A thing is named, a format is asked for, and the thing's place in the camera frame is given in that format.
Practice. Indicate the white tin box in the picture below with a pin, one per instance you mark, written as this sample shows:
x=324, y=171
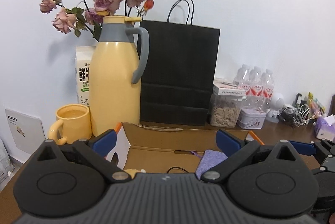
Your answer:
x=251, y=119

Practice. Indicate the red cardboard box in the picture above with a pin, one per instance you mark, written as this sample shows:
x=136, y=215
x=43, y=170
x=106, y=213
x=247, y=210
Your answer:
x=157, y=145

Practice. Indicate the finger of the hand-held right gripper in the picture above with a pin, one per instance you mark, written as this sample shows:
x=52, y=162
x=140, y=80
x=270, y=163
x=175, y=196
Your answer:
x=303, y=148

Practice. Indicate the yellow mug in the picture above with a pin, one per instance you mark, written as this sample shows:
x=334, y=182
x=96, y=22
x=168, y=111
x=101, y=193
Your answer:
x=73, y=122

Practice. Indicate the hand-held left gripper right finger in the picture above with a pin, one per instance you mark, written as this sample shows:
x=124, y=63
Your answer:
x=227, y=141

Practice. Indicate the white wall panel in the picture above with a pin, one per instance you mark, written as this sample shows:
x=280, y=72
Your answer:
x=24, y=130

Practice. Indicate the purple cloth pouch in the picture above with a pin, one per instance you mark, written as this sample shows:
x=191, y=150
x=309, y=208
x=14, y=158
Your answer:
x=209, y=161

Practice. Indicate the colourful snack packets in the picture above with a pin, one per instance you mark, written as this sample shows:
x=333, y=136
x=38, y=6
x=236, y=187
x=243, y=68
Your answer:
x=316, y=103

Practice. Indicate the flat white box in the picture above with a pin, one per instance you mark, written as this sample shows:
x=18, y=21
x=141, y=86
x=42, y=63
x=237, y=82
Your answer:
x=227, y=88

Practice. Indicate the black paper bag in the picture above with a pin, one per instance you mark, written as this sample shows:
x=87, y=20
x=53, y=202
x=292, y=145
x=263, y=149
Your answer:
x=178, y=69

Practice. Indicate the yellow thermos jug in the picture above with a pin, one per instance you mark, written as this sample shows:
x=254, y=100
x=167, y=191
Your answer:
x=115, y=82

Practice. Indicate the purple tissue pack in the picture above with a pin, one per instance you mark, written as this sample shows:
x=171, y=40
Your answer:
x=324, y=127

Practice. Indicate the clear jar of seeds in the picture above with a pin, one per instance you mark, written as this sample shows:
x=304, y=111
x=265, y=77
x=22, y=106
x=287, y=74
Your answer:
x=225, y=111

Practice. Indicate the small white robot figure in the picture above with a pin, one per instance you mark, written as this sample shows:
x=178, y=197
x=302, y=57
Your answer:
x=276, y=103

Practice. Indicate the printed paper packets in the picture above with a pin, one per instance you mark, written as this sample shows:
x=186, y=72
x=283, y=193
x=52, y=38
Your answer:
x=5, y=161

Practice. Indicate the white milk carton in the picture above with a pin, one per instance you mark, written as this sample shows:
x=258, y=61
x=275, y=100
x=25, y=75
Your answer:
x=83, y=75

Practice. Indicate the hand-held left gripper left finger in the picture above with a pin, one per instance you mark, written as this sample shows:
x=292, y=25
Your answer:
x=106, y=141

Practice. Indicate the yellow and white plush sheep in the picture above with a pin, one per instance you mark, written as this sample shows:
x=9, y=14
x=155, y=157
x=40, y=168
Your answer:
x=130, y=173

